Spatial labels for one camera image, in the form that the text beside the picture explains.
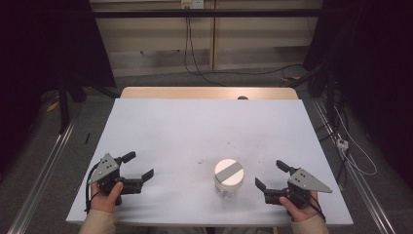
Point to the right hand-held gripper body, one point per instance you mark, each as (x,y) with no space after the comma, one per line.
(307,182)

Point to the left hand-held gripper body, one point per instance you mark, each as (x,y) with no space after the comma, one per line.
(104,167)

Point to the white lid with grey tab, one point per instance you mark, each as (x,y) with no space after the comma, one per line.
(229,172)

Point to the person's right hand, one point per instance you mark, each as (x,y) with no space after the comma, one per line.
(305,214)

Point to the person's left hand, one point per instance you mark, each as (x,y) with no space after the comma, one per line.
(104,203)

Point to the small black pen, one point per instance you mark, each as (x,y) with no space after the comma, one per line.
(87,138)

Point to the white power strip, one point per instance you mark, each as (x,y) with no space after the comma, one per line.
(342,144)

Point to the white table board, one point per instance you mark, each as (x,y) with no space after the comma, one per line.
(195,130)

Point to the black metal stand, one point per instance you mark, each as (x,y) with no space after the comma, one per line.
(63,104)
(324,84)

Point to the yellow tape piece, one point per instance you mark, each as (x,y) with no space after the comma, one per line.
(53,106)

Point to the wooden table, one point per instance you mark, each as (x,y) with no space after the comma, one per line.
(195,92)

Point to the black curtain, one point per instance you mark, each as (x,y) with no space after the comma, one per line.
(373,48)
(45,42)

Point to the black horizontal bar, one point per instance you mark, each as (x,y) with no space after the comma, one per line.
(207,13)

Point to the aluminium floor rail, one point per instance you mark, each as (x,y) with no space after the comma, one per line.
(42,175)
(357,182)

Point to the white wall outlet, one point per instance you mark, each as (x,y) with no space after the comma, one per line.
(192,3)

